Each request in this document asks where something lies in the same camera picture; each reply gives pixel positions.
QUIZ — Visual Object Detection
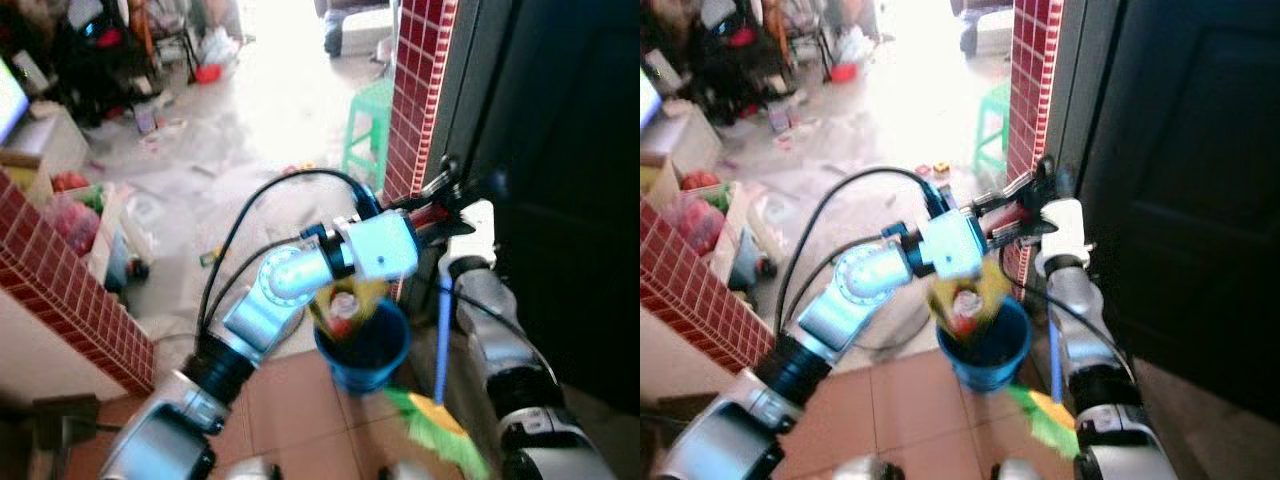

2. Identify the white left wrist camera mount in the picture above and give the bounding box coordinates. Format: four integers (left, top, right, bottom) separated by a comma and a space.
918, 208, 991, 281
335, 210, 421, 283

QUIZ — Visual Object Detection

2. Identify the blue handled green bristle broom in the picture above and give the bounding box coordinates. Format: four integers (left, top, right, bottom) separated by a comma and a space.
1005, 318, 1083, 463
385, 270, 493, 480

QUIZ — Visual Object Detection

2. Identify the red tiled pillar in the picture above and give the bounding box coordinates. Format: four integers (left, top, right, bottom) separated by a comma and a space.
1000, 0, 1063, 291
380, 0, 461, 206

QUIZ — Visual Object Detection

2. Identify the bright screen monitor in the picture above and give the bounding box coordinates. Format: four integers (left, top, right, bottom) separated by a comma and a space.
640, 70, 663, 131
0, 58, 31, 146

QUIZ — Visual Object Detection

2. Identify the short black arm cable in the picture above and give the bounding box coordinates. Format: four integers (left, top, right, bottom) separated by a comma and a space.
200, 235, 321, 331
780, 235, 901, 321

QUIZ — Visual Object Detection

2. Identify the yellow plastic packet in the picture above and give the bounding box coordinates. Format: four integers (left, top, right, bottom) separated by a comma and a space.
308, 278, 391, 341
928, 262, 1013, 336

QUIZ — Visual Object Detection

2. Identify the black stroller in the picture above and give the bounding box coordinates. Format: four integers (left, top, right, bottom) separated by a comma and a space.
690, 0, 831, 111
50, 0, 201, 126

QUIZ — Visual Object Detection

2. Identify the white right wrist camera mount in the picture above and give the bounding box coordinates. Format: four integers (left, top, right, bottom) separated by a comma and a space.
1035, 198, 1089, 271
445, 200, 498, 269

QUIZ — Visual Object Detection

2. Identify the beige cabinet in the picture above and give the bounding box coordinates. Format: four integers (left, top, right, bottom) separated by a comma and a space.
640, 100, 723, 196
0, 100, 91, 201

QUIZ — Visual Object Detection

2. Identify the blue plastic bucket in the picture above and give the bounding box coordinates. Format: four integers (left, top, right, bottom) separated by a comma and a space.
313, 298, 413, 396
935, 298, 1033, 393

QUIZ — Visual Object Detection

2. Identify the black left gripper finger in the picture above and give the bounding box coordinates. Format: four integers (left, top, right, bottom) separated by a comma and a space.
990, 221, 1057, 245
416, 172, 463, 208
420, 217, 477, 242
975, 178, 1036, 213

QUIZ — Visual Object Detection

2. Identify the green plastic stool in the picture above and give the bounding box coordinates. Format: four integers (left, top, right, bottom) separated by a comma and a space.
975, 78, 1013, 176
342, 78, 394, 186

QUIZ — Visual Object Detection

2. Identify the long black arm cable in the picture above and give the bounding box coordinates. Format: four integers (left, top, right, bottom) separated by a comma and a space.
195, 168, 381, 336
772, 166, 951, 311

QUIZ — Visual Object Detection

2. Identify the grey left robot leg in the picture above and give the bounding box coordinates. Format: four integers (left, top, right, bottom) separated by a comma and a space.
225, 455, 283, 480
833, 455, 906, 480

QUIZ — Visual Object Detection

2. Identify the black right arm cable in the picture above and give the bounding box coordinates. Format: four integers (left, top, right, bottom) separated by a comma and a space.
998, 245, 1136, 386
435, 270, 561, 391

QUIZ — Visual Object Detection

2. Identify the red tiled low wall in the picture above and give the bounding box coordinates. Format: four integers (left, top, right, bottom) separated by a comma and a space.
640, 200, 776, 371
0, 170, 156, 396

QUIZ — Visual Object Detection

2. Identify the black door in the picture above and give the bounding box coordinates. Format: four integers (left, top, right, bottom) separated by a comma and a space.
430, 0, 641, 416
1045, 0, 1280, 421

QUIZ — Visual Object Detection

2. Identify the red mesh bag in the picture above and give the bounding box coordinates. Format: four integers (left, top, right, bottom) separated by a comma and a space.
680, 195, 726, 256
45, 195, 106, 256

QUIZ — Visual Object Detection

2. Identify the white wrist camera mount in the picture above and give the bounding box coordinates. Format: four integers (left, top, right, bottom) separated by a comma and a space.
918, 208, 991, 281
1035, 198, 1089, 271
445, 200, 498, 269
335, 210, 421, 283

